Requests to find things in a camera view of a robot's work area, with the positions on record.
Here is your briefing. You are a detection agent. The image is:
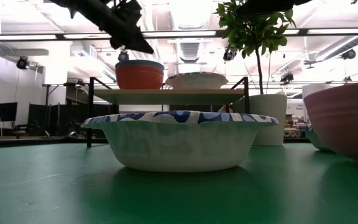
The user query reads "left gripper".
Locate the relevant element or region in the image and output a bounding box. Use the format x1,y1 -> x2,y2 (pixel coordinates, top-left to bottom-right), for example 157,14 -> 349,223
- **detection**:
48,0 -> 155,55

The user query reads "orange plastic bowl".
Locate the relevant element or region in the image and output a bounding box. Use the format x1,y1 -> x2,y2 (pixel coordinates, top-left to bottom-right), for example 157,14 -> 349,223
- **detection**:
115,63 -> 165,90

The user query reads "blue patterned paper bowl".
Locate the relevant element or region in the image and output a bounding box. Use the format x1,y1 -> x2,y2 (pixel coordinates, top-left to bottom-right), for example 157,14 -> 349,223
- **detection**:
165,72 -> 229,90
81,110 -> 280,174
298,124 -> 333,152

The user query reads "green leafy plant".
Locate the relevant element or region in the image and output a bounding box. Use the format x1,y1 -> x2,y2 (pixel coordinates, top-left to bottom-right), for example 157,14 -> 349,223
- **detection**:
214,0 -> 297,96

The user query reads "white round plant pot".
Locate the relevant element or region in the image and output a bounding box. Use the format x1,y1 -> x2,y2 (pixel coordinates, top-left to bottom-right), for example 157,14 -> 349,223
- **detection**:
232,93 -> 288,146

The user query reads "pink plastic bowl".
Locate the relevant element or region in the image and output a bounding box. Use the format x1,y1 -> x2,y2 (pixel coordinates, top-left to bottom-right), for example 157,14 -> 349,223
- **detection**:
303,79 -> 358,166

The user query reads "black monitor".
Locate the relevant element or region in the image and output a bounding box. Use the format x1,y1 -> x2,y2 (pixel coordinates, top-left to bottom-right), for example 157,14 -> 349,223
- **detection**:
0,101 -> 19,123

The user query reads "green table mat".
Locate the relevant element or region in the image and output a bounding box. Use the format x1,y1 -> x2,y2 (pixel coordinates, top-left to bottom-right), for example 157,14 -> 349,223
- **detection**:
0,141 -> 358,224

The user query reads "wooden shelf black frame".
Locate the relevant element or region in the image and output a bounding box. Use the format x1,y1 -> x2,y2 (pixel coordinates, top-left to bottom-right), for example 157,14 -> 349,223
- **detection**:
86,76 -> 250,149

